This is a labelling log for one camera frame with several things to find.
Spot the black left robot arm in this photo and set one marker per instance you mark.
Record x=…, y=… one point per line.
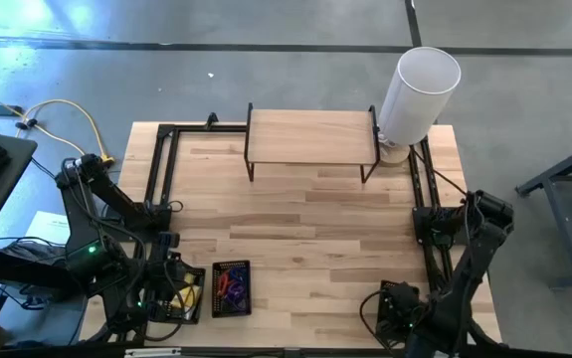
x=84, y=219

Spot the white bar fixture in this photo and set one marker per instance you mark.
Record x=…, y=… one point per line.
x=151, y=353

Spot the beige packet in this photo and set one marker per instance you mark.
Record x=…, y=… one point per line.
x=194, y=280

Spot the white shade table lamp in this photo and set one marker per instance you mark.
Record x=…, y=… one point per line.
x=415, y=99

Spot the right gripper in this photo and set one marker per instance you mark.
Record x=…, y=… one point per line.
x=400, y=313

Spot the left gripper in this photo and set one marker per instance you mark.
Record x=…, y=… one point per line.
x=166, y=278

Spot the black metal base beam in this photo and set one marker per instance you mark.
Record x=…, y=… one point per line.
x=17, y=268

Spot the yellow crayon box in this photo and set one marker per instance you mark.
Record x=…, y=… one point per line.
x=193, y=303

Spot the black plastic mesh basket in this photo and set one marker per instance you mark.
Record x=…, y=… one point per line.
x=216, y=313
x=201, y=293
x=381, y=284

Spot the wooden shelf riser black legs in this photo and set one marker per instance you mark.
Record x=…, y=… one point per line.
x=310, y=136

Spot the black side table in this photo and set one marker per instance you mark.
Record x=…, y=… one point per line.
x=12, y=169

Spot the black metal rig frame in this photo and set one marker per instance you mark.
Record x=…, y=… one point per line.
x=163, y=164

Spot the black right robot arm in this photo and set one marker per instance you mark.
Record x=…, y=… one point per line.
x=464, y=278

